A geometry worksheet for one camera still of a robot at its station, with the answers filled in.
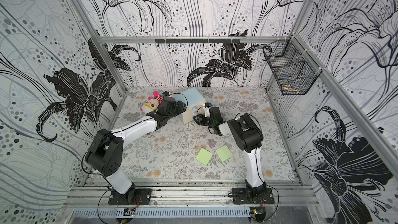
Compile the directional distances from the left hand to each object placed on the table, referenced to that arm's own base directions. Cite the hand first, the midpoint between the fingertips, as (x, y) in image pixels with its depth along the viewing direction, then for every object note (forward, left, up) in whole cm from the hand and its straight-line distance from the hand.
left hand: (184, 108), depth 92 cm
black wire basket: (+17, -63, +18) cm, 68 cm away
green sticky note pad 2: (-22, -24, -12) cm, 35 cm away
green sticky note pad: (-25, -13, -12) cm, 31 cm away
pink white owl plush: (+7, +23, -6) cm, 25 cm away
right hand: (+2, -8, -11) cm, 14 cm away
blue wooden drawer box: (+6, -6, +1) cm, 9 cm away
